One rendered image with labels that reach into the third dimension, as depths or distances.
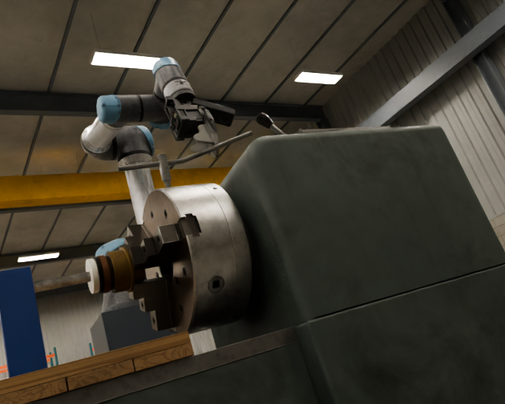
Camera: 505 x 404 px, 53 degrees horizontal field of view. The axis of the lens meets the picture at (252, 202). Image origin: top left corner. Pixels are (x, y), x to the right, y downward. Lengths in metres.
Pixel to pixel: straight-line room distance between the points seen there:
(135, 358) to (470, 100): 11.83
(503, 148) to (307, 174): 11.04
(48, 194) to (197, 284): 11.41
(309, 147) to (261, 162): 0.13
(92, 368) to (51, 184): 11.66
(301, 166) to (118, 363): 0.52
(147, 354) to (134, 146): 1.04
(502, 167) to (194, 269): 11.26
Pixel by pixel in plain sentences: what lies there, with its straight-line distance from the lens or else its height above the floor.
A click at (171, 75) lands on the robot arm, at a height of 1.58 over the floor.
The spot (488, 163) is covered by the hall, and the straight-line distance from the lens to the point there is 12.18.
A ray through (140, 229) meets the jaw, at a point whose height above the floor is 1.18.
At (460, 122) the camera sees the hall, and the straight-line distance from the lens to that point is 12.53.
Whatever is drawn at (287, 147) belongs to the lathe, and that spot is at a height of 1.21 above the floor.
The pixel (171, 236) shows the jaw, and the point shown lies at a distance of 0.97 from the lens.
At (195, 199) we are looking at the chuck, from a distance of 1.01.
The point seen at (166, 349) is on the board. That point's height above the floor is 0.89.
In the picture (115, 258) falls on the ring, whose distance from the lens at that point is 1.03.
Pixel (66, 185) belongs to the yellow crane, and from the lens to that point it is 12.50.
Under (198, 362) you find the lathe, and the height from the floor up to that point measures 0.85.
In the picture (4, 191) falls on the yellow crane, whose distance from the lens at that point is 12.21.
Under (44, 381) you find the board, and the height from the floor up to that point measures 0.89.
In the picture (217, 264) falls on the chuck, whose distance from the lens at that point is 0.96.
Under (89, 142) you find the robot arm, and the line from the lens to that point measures 1.69.
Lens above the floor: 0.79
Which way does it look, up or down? 19 degrees up
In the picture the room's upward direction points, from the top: 19 degrees counter-clockwise
